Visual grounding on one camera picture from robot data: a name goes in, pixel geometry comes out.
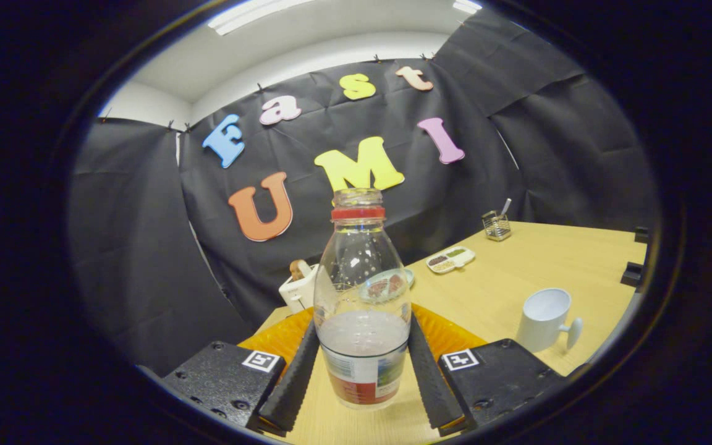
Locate pale green plate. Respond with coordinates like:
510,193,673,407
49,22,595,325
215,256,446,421
359,268,415,303

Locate white divided seed tray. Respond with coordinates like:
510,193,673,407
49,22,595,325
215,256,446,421
425,246,476,274

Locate long ceiling light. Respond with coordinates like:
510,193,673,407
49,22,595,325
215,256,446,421
208,0,316,36

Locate black backdrop cloth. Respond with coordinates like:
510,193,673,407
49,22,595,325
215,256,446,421
69,9,659,378

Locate wire mesh basket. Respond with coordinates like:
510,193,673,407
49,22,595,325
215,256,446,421
481,210,512,242

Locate wooden table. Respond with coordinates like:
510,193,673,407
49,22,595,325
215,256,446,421
257,221,648,445

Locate white toaster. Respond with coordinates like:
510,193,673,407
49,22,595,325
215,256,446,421
279,265,320,314

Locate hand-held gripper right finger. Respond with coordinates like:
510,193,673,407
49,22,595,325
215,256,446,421
409,303,567,431

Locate white cup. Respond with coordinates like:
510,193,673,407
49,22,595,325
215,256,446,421
515,288,583,354

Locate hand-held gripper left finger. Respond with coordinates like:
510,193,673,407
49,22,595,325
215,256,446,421
161,307,321,433

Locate clear juice bottle red label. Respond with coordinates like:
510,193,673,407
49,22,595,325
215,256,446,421
314,189,412,410

